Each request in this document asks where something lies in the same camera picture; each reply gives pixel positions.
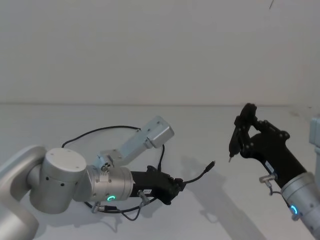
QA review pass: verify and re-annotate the black cable with plug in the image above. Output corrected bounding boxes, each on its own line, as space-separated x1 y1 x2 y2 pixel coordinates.
61 126 216 186

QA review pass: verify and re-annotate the thin grey left gripper cable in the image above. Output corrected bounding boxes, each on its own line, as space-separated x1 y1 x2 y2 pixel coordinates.
84 189 156 221

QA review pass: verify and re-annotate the thin grey right gripper cable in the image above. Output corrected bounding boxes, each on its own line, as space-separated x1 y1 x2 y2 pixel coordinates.
259 174 301 221

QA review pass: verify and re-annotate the white table cloth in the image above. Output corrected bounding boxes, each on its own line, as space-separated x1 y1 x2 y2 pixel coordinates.
0 102 320 240

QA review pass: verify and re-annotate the thin grey gripper cable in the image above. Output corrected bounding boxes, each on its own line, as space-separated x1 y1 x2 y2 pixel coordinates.
259 174 301 221
84 189 156 221

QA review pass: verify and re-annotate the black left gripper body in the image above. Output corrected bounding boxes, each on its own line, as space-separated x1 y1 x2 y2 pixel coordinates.
130 165 176 206

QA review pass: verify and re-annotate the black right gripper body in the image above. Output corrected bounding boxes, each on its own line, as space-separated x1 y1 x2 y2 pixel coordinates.
249 132 308 189

